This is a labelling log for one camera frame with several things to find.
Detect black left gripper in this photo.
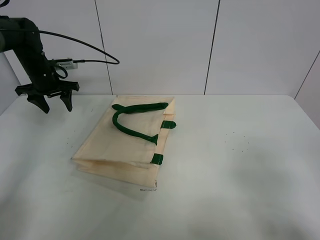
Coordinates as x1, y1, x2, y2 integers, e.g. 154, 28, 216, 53
15, 53, 80, 114

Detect cream linen bag green handles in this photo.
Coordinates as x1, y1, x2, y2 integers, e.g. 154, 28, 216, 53
71, 95, 176, 189

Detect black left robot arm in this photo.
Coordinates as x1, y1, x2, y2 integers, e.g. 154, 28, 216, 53
0, 15, 80, 114

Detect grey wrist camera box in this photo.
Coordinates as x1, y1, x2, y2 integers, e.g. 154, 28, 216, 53
50, 58, 78, 70

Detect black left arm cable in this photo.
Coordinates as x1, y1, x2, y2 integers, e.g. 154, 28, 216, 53
37, 29, 121, 65

